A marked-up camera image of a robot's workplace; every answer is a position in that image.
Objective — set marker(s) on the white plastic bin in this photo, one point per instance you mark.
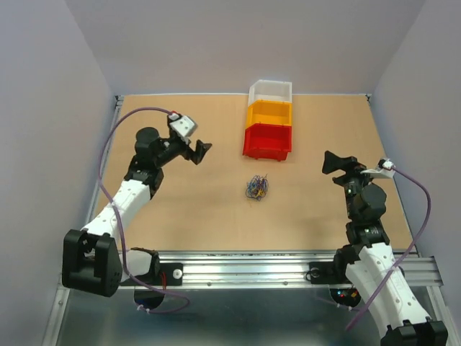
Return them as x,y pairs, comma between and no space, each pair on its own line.
277,91

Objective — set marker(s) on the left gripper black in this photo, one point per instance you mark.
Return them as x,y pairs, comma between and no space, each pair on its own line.
197,155

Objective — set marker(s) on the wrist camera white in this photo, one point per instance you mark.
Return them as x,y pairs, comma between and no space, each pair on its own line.
383,170
182,125

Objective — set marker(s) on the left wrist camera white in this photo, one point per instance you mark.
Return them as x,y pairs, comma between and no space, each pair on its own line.
182,125

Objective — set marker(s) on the yellow plastic bin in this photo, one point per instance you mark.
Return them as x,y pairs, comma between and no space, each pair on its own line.
270,113

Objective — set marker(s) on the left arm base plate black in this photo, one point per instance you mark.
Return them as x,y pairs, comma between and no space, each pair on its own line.
164,274

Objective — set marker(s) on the aluminium frame rail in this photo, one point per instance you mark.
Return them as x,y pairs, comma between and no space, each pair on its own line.
202,270

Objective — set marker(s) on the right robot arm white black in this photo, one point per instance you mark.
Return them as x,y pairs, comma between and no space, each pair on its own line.
368,262

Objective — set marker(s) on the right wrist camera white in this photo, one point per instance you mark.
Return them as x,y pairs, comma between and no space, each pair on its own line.
383,170

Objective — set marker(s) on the red plastic bin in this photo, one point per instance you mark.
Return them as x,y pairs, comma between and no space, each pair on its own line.
265,141

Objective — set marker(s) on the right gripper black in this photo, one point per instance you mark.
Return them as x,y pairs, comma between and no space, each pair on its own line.
348,164

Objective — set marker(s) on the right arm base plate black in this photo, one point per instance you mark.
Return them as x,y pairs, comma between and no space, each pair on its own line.
330,273

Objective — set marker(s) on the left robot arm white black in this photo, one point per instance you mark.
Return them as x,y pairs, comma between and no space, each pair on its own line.
95,258

